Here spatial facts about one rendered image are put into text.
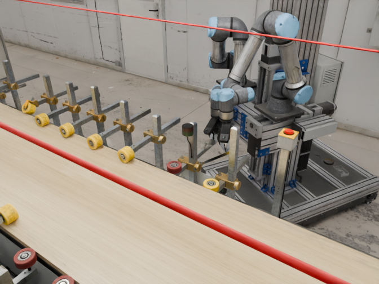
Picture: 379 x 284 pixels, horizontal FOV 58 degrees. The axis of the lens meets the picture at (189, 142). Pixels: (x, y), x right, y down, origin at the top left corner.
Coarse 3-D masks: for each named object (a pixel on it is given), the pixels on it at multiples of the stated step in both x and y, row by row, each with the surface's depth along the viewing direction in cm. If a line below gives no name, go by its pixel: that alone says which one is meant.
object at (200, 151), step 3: (210, 141) 213; (213, 141) 214; (213, 144) 215; (210, 147) 212; (198, 150) 205; (201, 150) 205; (204, 150) 207; (207, 150) 210; (198, 153) 202; (201, 153) 204; (198, 156) 202; (183, 165) 192; (186, 165) 193; (183, 168) 191; (180, 171) 189; (174, 174) 185; (177, 174) 187
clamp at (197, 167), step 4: (184, 156) 198; (180, 160) 194; (184, 160) 194; (188, 160) 194; (188, 164) 192; (192, 164) 191; (196, 164) 191; (200, 164) 192; (188, 168) 194; (192, 168) 192; (196, 168) 190; (200, 168) 193
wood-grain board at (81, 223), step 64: (0, 128) 222; (0, 192) 166; (64, 192) 166; (128, 192) 166; (192, 192) 165; (64, 256) 133; (128, 256) 132; (192, 256) 132; (256, 256) 132; (320, 256) 132
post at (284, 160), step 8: (288, 152) 152; (280, 160) 157; (288, 160) 156; (280, 168) 159; (280, 176) 161; (280, 184) 163; (280, 192) 165; (280, 200) 168; (272, 208) 172; (280, 208) 171
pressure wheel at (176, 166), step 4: (168, 164) 185; (172, 164) 185; (176, 164) 185; (180, 164) 185; (168, 168) 182; (172, 168) 181; (176, 168) 181; (180, 168) 183; (172, 172) 182; (176, 172) 182
